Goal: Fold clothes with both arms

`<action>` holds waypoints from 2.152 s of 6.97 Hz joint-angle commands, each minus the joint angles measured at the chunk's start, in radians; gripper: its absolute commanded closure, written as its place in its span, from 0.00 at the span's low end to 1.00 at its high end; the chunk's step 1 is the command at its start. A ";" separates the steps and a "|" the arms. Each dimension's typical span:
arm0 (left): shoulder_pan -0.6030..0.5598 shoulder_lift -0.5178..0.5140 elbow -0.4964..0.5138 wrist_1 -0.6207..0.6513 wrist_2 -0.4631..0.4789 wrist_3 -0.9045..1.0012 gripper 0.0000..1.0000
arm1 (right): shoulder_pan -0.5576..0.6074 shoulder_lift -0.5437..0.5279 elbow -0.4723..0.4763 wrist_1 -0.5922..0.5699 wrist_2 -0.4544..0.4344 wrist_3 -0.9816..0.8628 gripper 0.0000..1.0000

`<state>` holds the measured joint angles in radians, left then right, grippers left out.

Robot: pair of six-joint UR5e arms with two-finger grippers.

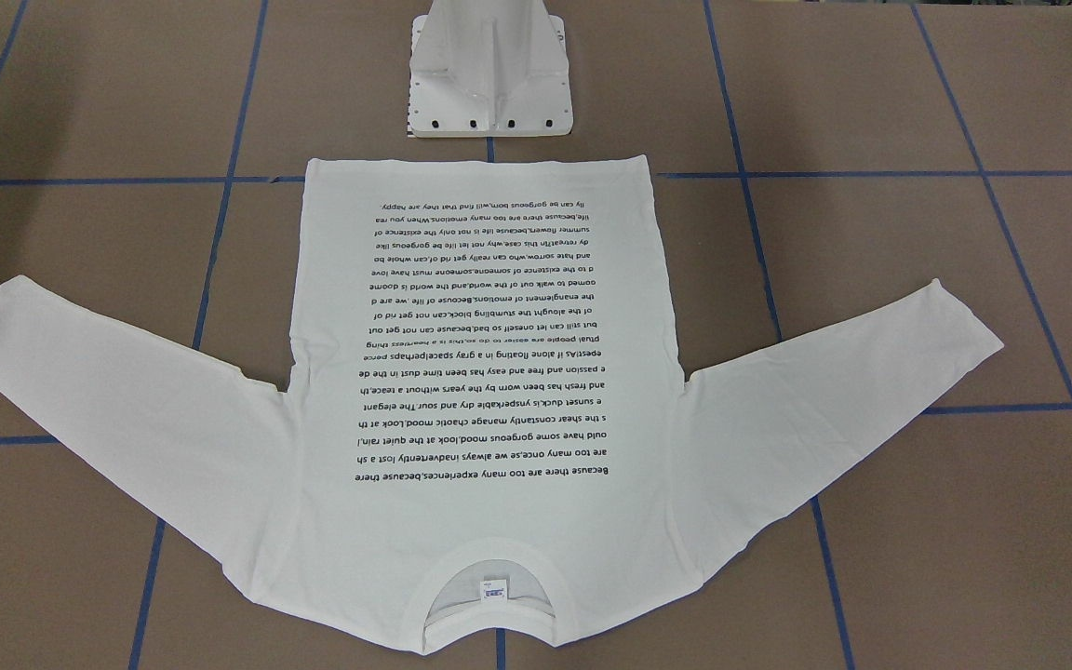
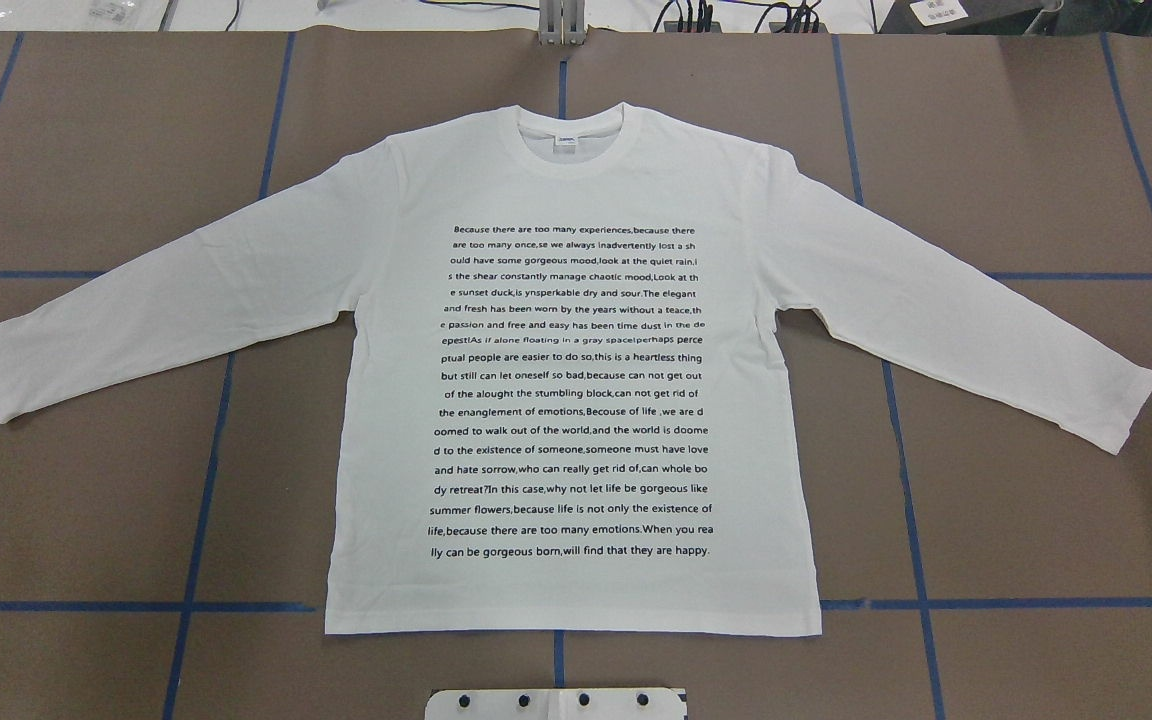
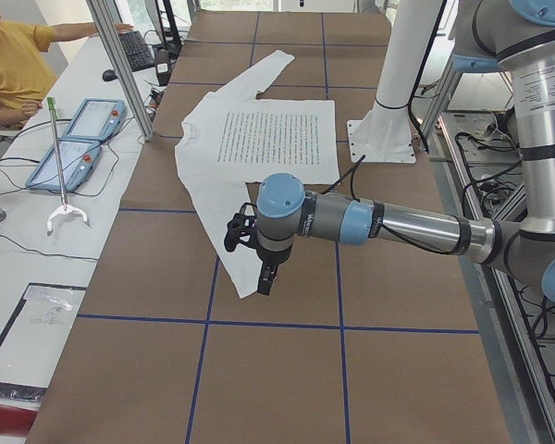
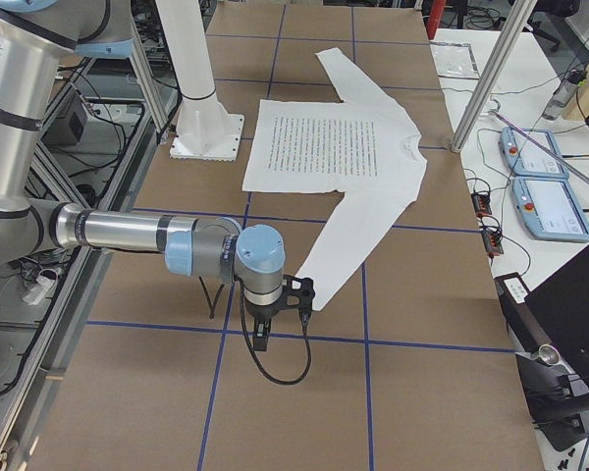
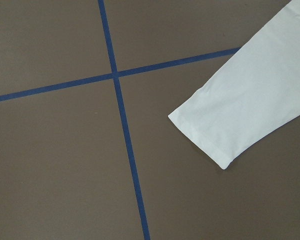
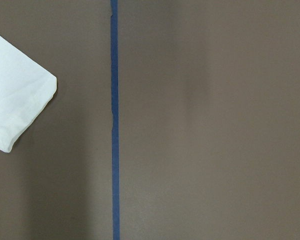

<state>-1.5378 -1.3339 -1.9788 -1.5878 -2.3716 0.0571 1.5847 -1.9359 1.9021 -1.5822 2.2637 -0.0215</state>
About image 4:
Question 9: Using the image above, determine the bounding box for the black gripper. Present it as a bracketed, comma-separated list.
[245, 299, 277, 351]

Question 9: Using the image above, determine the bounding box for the white long-sleeve printed shirt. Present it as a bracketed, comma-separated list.
[242, 48, 427, 311]

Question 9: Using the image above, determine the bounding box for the orange-black adapter box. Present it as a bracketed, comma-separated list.
[481, 231, 504, 258]
[471, 192, 492, 218]

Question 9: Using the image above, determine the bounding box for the black box with white label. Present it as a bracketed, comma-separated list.
[494, 272, 562, 364]

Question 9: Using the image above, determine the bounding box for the black laptop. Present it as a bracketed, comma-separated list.
[521, 240, 589, 384]

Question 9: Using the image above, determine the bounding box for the near blue teach pendant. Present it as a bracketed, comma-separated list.
[512, 177, 589, 242]

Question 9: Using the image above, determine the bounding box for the blue teach pendant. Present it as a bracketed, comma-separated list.
[512, 177, 589, 242]
[500, 127, 569, 180]

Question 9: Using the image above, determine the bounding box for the far blue teach pendant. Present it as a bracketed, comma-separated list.
[500, 127, 569, 180]

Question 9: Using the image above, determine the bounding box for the clear plastic bag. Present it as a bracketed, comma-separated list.
[430, 41, 480, 79]

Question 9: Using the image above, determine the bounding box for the red cylinder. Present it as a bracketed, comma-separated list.
[426, 0, 447, 40]

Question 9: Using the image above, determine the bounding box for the clear water bottle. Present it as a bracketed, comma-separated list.
[542, 69, 588, 121]

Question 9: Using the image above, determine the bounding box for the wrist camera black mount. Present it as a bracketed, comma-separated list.
[277, 275, 315, 328]

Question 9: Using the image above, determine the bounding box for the white camera post with base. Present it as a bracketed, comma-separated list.
[156, 0, 244, 162]

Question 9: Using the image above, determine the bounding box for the aluminium frame post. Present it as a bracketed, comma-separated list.
[451, 0, 537, 153]

